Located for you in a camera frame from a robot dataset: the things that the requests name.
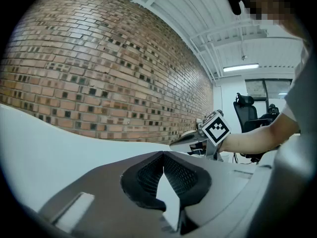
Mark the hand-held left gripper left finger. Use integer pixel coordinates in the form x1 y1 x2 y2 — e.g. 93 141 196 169
38 151 179 238

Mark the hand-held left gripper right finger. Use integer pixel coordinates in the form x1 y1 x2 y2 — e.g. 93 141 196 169
163 151 259 236

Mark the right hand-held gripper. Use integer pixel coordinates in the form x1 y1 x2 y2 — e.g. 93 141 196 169
169 109 233 162

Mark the person's right forearm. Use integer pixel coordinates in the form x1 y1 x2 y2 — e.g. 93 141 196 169
219 110 300 156

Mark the long ceiling lamp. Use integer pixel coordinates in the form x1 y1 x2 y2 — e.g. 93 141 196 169
222 63 260 73

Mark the dark-framed window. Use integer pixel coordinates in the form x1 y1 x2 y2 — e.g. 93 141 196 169
245 79 293 100

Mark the person's white shirt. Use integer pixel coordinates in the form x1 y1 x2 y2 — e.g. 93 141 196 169
283 41 317 136

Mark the person's head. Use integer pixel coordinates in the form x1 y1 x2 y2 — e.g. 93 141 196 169
244 0 307 38

